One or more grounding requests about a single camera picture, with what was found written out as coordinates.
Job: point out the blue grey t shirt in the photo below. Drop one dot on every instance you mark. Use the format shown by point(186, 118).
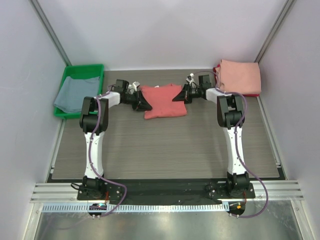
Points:
point(73, 91)

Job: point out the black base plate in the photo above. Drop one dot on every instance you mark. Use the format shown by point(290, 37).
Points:
point(157, 189)

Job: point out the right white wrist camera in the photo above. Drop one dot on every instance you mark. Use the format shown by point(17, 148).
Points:
point(190, 79)

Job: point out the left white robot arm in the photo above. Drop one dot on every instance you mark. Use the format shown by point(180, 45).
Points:
point(94, 121)

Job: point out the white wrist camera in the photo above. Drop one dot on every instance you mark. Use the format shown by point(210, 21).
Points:
point(132, 88)
point(190, 79)

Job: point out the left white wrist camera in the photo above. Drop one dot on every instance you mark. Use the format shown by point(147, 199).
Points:
point(132, 88)

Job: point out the coral red t shirt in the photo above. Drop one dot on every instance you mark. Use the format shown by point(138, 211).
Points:
point(161, 100)

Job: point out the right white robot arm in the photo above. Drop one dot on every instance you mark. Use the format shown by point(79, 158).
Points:
point(231, 108)

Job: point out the aluminium frame rail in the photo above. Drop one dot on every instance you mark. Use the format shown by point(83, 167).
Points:
point(278, 190)

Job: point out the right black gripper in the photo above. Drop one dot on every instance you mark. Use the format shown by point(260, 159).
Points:
point(187, 93)

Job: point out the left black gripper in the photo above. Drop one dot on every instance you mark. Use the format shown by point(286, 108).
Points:
point(143, 105)

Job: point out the green plastic bin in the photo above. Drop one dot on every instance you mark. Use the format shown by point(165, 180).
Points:
point(80, 72)

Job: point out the folded light pink t shirt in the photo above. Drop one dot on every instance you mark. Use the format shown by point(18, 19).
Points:
point(240, 77)

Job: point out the white slotted cable duct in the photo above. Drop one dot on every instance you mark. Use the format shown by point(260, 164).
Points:
point(100, 208)

